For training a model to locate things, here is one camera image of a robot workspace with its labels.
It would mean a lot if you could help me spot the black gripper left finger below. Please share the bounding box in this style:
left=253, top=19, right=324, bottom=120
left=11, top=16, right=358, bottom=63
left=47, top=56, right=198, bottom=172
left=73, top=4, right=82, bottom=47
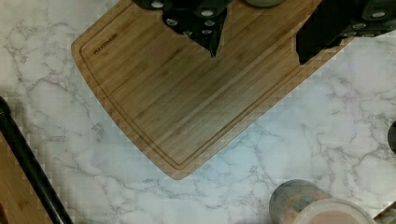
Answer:
left=163, top=0, right=233, bottom=58

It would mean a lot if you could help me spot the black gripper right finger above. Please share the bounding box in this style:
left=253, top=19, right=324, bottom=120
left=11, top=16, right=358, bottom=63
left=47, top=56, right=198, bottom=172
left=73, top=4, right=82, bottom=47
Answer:
left=296, top=0, right=396, bottom=64

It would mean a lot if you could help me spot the wooden drawer cabinet top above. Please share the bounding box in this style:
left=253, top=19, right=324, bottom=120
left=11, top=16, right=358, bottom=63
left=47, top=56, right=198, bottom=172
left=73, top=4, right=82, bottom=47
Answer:
left=0, top=136, right=52, bottom=224

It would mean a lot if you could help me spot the light green bowl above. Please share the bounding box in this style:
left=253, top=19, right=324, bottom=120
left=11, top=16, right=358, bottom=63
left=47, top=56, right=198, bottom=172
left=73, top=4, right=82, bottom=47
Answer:
left=245, top=0, right=284, bottom=7

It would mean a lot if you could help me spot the bamboo cutting board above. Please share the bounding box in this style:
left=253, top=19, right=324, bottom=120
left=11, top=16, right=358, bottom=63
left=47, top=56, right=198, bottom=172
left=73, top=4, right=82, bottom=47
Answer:
left=71, top=0, right=338, bottom=180

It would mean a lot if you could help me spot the clear cereal jar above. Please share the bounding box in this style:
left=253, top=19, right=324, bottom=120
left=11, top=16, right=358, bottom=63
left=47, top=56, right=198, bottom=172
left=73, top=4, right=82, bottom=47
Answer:
left=269, top=179, right=376, bottom=224

